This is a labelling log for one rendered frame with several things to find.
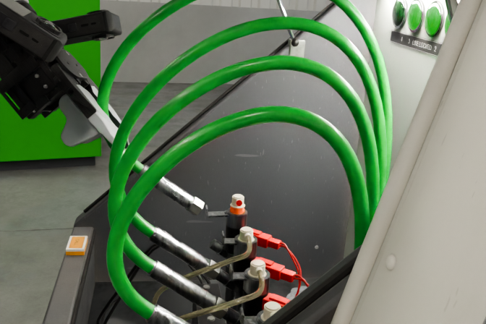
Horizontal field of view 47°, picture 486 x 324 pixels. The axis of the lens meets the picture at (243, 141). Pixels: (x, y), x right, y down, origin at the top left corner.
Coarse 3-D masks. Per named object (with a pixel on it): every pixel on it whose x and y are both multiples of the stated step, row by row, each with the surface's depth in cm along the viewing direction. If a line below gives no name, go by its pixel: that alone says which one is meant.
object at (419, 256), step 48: (480, 0) 33; (480, 48) 30; (432, 96) 34; (480, 96) 29; (432, 144) 32; (480, 144) 28; (384, 192) 37; (432, 192) 31; (480, 192) 27; (384, 240) 36; (432, 240) 30; (480, 240) 26; (384, 288) 34; (432, 288) 29; (480, 288) 26
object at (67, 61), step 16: (0, 48) 68; (16, 48) 68; (0, 64) 67; (16, 64) 68; (32, 64) 65; (48, 64) 65; (64, 64) 66; (80, 64) 72; (0, 80) 66; (16, 80) 66; (32, 80) 66; (48, 80) 66; (80, 80) 69; (16, 96) 67; (32, 96) 66; (48, 96) 66; (32, 112) 67; (48, 112) 73
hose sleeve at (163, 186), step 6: (144, 168) 71; (138, 174) 71; (162, 180) 72; (168, 180) 72; (156, 186) 72; (162, 186) 72; (168, 186) 72; (174, 186) 72; (168, 192) 72; (174, 192) 72; (180, 192) 72; (186, 192) 73; (174, 198) 72; (180, 198) 72; (186, 198) 73; (192, 198) 73; (180, 204) 73; (186, 204) 73
